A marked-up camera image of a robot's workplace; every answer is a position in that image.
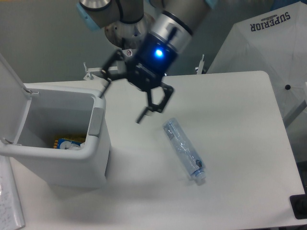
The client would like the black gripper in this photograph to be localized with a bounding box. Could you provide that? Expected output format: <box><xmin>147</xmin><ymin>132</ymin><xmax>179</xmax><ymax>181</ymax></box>
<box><xmin>98</xmin><ymin>32</ymin><xmax>180</xmax><ymax>124</ymax></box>

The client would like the clear plastic bottle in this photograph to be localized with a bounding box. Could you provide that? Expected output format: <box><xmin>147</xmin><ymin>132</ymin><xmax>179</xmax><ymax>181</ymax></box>
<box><xmin>163</xmin><ymin>118</ymin><xmax>206</xmax><ymax>185</ymax></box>

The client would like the clear plastic wrapper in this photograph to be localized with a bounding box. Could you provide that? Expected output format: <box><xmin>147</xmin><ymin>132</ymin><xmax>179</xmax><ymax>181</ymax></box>
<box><xmin>68</xmin><ymin>143</ymin><xmax>85</xmax><ymax>150</ymax></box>

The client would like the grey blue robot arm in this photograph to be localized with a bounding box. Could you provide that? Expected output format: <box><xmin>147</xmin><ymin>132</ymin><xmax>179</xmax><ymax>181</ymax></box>
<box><xmin>76</xmin><ymin>0</ymin><xmax>217</xmax><ymax>123</ymax></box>

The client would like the white plastic trash can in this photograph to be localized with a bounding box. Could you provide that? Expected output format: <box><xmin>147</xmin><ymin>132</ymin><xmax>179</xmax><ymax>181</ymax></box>
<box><xmin>0</xmin><ymin>85</ymin><xmax>111</xmax><ymax>188</ymax></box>

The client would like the white trash can lid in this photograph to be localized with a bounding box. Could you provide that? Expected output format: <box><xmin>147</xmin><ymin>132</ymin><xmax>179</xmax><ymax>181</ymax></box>
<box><xmin>0</xmin><ymin>56</ymin><xmax>32</xmax><ymax>144</ymax></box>

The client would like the blue yellow snack package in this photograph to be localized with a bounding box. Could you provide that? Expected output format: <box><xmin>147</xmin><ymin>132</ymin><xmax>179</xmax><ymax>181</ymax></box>
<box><xmin>53</xmin><ymin>137</ymin><xmax>85</xmax><ymax>150</ymax></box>

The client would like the white superior umbrella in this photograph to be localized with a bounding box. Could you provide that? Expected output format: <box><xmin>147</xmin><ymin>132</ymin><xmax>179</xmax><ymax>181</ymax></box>
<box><xmin>208</xmin><ymin>1</ymin><xmax>307</xmax><ymax>117</ymax></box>

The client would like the black device at edge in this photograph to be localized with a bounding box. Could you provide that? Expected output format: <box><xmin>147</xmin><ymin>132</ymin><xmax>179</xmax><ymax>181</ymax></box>
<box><xmin>290</xmin><ymin>194</ymin><xmax>307</xmax><ymax>219</ymax></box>

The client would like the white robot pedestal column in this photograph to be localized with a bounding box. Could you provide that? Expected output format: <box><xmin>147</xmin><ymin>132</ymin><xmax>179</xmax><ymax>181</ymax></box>
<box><xmin>104</xmin><ymin>11</ymin><xmax>156</xmax><ymax>79</ymax></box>

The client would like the white metal base frame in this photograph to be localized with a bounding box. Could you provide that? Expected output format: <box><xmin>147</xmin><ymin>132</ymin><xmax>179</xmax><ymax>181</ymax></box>
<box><xmin>83</xmin><ymin>62</ymin><xmax>118</xmax><ymax>81</ymax></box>

